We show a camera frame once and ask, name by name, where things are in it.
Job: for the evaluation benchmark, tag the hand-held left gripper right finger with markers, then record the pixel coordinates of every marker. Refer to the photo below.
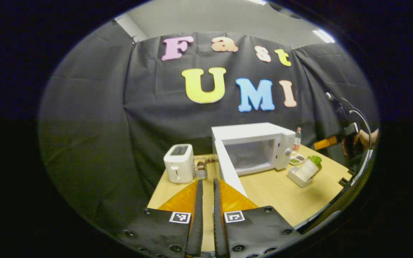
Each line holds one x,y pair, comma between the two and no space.
219,233

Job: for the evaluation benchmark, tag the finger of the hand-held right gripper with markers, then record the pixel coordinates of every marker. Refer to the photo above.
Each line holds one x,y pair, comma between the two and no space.
325,143

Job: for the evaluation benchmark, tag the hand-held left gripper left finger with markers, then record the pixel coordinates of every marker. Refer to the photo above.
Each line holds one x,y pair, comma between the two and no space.
196,229

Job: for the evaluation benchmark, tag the sandwich with lettuce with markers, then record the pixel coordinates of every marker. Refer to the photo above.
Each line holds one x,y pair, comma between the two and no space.
307,170

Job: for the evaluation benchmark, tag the white microwave oven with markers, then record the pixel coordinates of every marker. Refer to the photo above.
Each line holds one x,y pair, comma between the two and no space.
249,132

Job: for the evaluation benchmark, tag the clear plastic bottle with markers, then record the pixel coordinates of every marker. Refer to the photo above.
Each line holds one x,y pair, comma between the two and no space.
297,139

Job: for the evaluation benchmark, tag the divided dish of beans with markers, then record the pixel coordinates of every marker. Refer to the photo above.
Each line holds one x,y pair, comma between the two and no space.
297,158

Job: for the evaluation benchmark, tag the white rectangular tray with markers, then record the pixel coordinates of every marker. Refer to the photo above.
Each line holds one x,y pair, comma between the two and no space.
296,178

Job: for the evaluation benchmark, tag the white toaster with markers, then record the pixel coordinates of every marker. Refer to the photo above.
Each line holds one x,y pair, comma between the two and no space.
178,165

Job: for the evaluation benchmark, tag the ceiling light panel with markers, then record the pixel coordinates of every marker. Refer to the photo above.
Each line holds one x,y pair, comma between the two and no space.
323,36
256,1

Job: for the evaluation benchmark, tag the black backdrop cloth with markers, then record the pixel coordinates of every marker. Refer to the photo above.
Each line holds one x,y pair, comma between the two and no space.
102,107

